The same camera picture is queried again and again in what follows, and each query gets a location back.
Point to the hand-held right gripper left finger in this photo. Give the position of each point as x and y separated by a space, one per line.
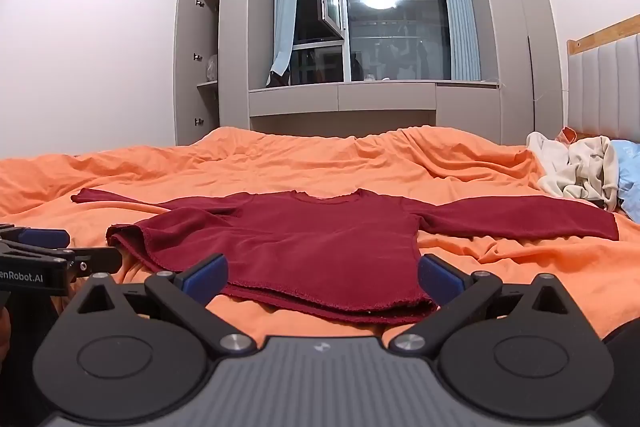
206 279

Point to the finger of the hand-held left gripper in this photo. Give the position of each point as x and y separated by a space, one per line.
97 259
45 238

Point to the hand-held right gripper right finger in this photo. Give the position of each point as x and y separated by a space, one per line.
440 281

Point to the dark red long-sleeve shirt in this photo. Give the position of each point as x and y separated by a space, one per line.
310 252

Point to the cream clothes pile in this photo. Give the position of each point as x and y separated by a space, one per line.
575 172

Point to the orange bedsheet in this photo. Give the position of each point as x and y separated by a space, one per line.
310 162

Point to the small orange cloth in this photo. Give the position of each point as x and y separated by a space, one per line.
569 135

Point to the grey window seat cabinet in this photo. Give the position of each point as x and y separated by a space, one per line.
345 99

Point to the white plastic bag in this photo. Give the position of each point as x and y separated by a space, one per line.
212 68

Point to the dark cloth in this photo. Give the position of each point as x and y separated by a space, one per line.
278 78

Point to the light blue cloth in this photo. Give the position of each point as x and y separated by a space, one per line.
629 169

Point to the grey open wardrobe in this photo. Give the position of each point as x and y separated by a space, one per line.
212 37

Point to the grey padded headboard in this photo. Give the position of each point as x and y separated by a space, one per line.
607 87

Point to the grey closed wardrobe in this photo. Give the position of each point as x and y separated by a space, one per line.
510 27

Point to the glass window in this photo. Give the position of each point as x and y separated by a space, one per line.
380 19

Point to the light blue curtain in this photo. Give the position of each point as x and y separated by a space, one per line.
457 7
285 7

